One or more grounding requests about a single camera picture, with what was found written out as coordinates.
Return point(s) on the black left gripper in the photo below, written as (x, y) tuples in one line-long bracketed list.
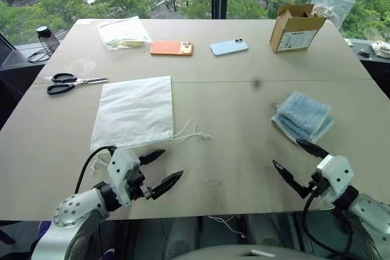
[(138, 188)]

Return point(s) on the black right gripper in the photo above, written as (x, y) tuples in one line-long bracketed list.
[(318, 185)]

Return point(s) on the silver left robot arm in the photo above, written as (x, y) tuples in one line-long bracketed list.
[(73, 208)]

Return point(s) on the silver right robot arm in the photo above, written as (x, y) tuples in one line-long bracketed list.
[(368, 214)]

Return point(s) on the folded light blue towel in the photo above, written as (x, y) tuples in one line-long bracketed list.
[(303, 115)]

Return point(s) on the clear bag with yellow papers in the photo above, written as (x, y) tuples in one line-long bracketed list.
[(123, 33)]

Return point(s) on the clear zip bag with contents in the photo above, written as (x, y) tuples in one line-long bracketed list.
[(338, 7)]

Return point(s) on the small white thread scrap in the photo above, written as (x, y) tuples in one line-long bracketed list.
[(214, 182)]

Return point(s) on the loose white thread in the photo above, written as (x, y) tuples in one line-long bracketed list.
[(227, 225)]

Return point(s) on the grey robot torso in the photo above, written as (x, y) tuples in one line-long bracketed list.
[(243, 254)]

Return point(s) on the orange smartphone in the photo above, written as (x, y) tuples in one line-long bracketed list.
[(167, 48)]

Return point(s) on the open cardboard box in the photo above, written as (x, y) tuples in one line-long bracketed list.
[(294, 36)]

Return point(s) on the small black object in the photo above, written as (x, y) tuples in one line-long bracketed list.
[(364, 52)]

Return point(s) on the purple fabric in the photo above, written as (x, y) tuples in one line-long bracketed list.
[(41, 229)]

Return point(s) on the light blue smartphone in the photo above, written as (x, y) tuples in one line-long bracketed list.
[(227, 47)]

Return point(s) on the crumpled white cloth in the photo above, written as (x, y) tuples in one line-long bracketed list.
[(381, 49)]

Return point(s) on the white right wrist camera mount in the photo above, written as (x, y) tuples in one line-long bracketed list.
[(335, 171)]

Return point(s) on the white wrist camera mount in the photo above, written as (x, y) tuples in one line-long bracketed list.
[(122, 165), (335, 171)]

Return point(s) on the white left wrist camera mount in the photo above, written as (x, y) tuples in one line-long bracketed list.
[(122, 165)]

